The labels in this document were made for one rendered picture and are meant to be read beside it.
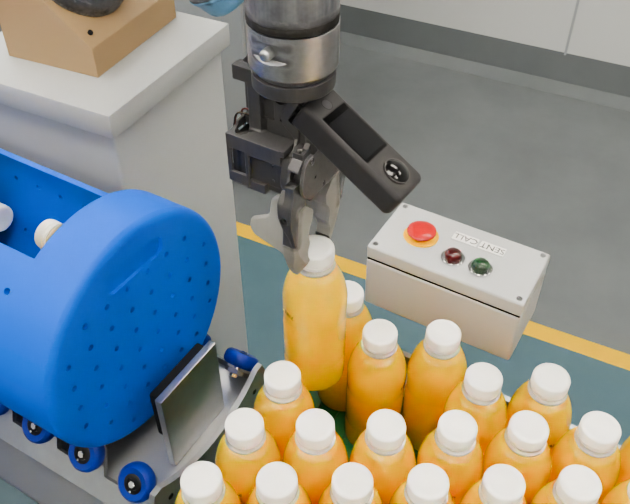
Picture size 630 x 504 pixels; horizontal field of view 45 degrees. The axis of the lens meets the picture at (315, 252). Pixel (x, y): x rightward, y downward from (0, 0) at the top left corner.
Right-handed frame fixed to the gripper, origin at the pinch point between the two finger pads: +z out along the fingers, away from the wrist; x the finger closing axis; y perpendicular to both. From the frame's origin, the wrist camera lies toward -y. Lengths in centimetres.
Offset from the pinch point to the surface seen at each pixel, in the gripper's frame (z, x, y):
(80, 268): -1.4, 14.7, 17.2
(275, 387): 11.8, 8.8, -0.5
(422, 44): 117, -255, 94
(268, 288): 122, -90, 71
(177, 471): 26.4, 15.7, 9.1
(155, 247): 2.7, 5.6, 16.3
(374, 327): 11.8, -3.7, -5.5
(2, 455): 33, 22, 33
